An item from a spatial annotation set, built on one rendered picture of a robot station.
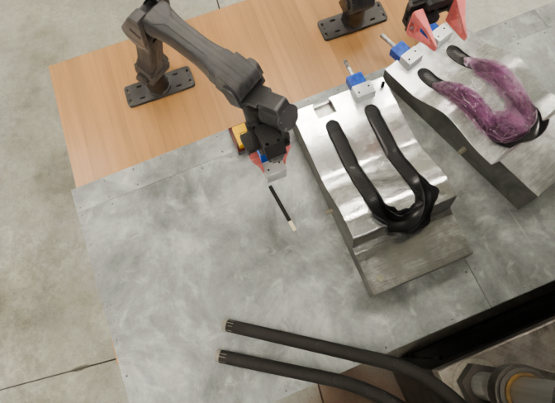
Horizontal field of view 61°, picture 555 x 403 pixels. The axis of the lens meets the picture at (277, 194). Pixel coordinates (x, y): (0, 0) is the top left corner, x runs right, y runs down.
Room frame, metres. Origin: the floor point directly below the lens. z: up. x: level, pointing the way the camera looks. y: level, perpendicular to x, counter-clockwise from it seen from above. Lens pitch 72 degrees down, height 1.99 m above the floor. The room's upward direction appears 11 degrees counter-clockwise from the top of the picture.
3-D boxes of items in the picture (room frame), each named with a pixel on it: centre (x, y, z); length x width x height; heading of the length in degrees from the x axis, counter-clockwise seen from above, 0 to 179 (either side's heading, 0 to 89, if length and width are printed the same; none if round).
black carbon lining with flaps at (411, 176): (0.38, -0.26, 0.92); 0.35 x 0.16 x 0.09; 12
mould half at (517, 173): (0.52, -0.59, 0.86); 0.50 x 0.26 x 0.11; 29
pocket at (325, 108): (0.57, -0.16, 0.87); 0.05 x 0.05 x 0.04; 12
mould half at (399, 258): (0.36, -0.25, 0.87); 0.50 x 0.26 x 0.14; 12
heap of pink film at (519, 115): (0.52, -0.58, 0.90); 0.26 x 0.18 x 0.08; 29
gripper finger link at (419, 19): (0.54, -0.36, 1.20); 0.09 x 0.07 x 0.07; 10
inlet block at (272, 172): (0.46, 0.01, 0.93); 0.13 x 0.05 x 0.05; 12
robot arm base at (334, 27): (0.88, -0.31, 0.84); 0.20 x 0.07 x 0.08; 99
